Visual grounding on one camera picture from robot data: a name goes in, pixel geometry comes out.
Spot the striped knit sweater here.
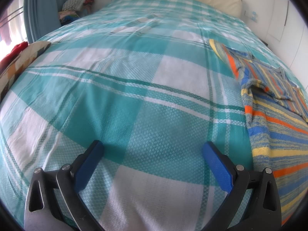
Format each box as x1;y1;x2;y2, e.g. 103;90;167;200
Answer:
209;39;307;224

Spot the white wardrobe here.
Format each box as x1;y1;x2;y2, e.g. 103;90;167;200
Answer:
266;0;308;89

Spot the red garment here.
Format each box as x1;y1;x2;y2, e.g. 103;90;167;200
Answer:
0;41;29;73

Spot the teal window curtain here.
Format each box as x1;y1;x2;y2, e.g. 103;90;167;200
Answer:
23;0;67;43

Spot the pile of clothes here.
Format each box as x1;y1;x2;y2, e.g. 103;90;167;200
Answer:
59;0;95;26

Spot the teal plaid bedspread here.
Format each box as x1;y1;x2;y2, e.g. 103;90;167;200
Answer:
1;0;307;230

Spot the wall switch panel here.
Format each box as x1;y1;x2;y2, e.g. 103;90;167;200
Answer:
244;10;258;23

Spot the patterned cushion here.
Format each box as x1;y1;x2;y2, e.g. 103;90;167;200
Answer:
1;41;51;101

